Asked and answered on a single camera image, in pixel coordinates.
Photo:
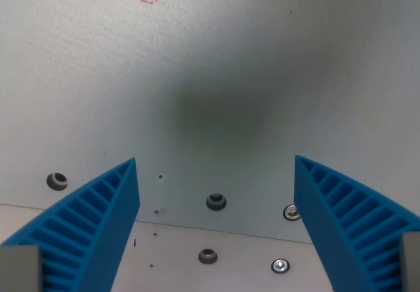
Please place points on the silver countersunk screw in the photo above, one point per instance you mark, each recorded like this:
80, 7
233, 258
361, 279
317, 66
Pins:
291, 212
280, 266

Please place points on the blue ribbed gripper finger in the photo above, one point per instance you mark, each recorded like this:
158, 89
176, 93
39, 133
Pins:
95, 226
348, 226

